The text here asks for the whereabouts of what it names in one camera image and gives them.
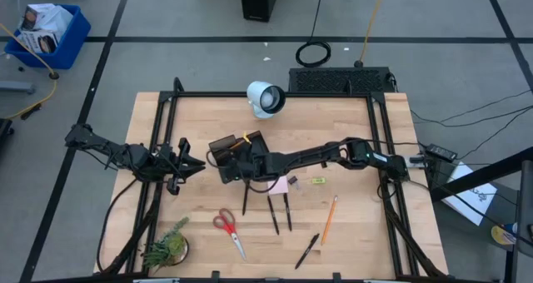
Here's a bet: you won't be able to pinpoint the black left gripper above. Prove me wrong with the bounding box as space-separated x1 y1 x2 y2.
156 137 207 196

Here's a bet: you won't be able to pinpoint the pink sticky note pad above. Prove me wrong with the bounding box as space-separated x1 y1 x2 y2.
267 175 290 196

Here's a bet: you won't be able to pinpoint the plain black pen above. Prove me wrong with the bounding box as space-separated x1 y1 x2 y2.
242 181 251 216
283 192 293 233

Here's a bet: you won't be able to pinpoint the black pen with scale print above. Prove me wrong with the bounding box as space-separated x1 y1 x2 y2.
266 195 281 236

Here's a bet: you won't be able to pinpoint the red handled scissors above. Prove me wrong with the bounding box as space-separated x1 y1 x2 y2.
212 207 247 262

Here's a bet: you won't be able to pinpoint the black click pen with clip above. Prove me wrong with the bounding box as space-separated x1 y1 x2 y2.
294 232 321 271

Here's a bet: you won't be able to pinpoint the black mesh desk organizer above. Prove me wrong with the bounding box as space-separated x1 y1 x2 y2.
207 129 272 185

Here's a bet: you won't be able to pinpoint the white spotlight lamp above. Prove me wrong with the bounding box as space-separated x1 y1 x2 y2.
246 80 287 120

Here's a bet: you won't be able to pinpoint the potted green succulent plant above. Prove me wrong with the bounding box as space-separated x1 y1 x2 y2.
142 216 191 274

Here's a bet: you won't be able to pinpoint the black vented equipment case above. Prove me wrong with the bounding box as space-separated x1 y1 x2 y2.
287 66 396 95

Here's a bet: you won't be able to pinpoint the blue plastic bin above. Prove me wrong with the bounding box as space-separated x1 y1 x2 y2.
3 3 92 71

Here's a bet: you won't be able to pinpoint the black computer tower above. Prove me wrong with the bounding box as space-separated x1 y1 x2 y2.
238 0 283 23

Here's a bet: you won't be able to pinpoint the black floor object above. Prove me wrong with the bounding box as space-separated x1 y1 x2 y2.
0 117 15 147

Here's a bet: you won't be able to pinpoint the grey metal floor foot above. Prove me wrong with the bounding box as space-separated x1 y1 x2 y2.
0 80 37 96

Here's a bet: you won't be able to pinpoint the black power adapter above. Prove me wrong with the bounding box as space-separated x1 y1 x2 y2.
423 142 459 164

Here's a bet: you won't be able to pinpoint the white printed cardboard box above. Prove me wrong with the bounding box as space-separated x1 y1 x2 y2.
19 2 56 31
17 29 60 55

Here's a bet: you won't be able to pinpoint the white paper sheet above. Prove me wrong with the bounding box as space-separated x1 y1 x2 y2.
440 161 499 227

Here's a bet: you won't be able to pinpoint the black diagonal beam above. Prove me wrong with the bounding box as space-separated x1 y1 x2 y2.
430 146 533 203

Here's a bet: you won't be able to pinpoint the yellow round object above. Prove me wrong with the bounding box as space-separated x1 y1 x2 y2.
490 223 518 246

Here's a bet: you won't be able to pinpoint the dark upright stand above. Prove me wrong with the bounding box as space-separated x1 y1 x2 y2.
508 160 533 283

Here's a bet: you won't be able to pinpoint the black hanging coiled cable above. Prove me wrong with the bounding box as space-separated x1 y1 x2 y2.
295 0 333 69

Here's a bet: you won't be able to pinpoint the yellow hanging power cord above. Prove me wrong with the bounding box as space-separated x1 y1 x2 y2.
358 0 389 64

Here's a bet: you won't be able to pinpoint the yellow floor cable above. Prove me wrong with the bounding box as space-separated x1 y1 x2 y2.
0 22 59 121

